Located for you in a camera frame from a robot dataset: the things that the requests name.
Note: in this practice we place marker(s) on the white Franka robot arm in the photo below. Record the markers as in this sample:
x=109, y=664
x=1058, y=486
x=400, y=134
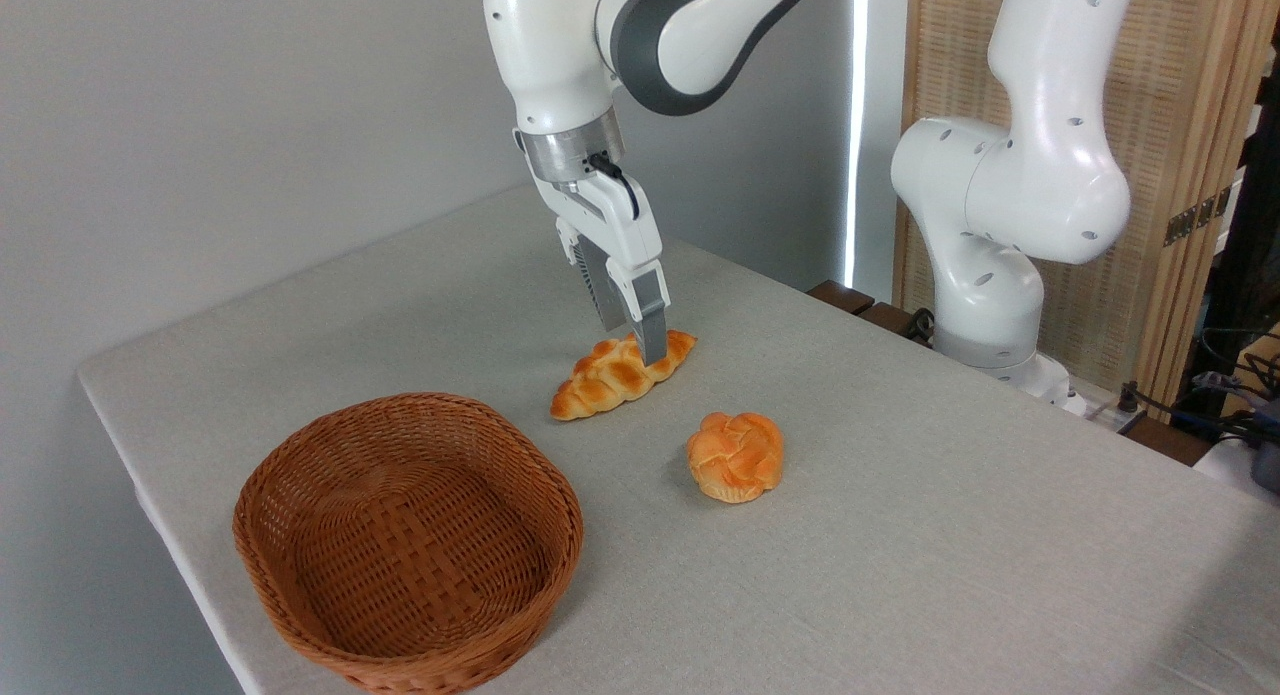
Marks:
x=1020, y=185

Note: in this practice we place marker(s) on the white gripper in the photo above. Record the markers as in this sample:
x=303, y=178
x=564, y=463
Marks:
x=620, y=230

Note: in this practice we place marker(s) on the grey tablecloth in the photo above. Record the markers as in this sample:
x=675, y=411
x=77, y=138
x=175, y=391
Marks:
x=900, y=575

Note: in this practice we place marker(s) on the black vertical stand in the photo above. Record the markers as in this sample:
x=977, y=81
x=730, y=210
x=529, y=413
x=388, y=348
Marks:
x=1245, y=235

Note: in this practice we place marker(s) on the long braided bread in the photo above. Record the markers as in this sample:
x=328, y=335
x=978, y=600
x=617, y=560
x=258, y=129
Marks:
x=600, y=385

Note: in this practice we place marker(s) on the bamboo folding screen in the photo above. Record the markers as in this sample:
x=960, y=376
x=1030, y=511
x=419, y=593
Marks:
x=1190, y=75

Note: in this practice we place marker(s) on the vertical white light strip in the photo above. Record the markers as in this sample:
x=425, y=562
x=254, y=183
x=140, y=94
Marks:
x=855, y=125

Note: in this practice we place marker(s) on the brass screen hinge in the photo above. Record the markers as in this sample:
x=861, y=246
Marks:
x=1195, y=217

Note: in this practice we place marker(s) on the grey box device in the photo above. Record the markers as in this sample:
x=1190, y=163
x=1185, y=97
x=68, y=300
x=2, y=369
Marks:
x=1268, y=455

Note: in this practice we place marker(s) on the brown wicker basket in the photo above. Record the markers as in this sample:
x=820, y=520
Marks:
x=400, y=565

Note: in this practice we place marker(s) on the round knotted bread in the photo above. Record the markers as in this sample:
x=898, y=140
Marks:
x=735, y=457

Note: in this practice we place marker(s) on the dark wooden block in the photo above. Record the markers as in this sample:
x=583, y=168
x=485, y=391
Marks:
x=890, y=319
x=840, y=296

